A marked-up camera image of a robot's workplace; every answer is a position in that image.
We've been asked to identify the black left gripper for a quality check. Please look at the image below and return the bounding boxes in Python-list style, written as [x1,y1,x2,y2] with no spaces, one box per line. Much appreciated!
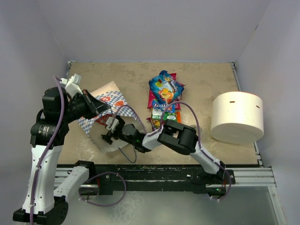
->
[61,89,111,123]

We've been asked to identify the blue checkered paper bag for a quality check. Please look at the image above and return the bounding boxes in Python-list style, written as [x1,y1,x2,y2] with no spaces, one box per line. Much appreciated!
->
[76,82,143,164]

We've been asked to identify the red small snack packet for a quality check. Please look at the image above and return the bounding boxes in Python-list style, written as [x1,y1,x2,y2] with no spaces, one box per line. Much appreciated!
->
[96,114,111,126]

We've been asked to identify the purple Fox's candy bag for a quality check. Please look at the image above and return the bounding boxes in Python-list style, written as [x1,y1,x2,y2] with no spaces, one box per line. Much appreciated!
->
[146,116,161,131]

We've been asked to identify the green snack pack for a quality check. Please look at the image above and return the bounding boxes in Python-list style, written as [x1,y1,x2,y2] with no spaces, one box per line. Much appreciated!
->
[151,108,176,120]

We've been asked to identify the blue colourful snack bag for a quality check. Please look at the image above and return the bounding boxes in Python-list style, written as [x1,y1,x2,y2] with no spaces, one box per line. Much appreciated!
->
[149,70,186,105]

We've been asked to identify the red Real chips bag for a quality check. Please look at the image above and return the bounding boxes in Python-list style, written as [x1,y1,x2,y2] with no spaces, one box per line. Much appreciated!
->
[147,72,181,110]

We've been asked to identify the blue M&M's candy packet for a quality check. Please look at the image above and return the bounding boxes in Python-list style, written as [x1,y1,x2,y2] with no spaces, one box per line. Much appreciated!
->
[152,99,175,116]

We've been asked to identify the orange snack box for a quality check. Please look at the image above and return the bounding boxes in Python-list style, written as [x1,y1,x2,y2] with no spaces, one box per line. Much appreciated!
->
[175,112,181,123]

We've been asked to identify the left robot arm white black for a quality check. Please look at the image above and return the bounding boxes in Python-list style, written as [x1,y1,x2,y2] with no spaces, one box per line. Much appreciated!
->
[13,86,111,225]

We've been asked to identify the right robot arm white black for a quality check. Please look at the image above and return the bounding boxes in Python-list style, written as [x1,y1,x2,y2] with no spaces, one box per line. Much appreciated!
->
[102,119,233,185]

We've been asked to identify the white cylindrical paper lamp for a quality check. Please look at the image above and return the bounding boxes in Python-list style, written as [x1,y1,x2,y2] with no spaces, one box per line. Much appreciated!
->
[210,91,264,144]

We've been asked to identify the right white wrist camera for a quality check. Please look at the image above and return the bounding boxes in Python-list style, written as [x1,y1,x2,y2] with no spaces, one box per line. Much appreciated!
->
[105,116,125,133]

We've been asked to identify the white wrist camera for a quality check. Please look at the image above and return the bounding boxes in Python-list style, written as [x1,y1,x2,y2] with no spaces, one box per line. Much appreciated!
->
[105,116,125,133]
[59,74,83,98]

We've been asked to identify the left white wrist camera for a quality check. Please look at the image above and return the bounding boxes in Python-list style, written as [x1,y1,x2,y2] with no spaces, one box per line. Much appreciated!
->
[59,74,83,98]

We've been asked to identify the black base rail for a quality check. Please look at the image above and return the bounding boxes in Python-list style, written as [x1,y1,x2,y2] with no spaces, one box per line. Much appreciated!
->
[56,164,227,196]

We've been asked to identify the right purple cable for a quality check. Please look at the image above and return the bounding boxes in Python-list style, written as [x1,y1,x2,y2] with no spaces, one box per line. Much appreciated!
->
[112,101,233,202]

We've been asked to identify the purple cable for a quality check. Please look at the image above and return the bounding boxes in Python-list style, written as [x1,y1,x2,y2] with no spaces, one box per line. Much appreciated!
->
[29,76,127,225]
[112,101,233,202]

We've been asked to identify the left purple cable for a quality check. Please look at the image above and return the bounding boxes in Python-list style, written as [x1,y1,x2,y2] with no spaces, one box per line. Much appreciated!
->
[29,76,127,225]

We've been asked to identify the aluminium frame rails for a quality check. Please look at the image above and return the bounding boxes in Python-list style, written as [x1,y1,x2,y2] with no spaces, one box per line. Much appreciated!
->
[23,61,286,225]

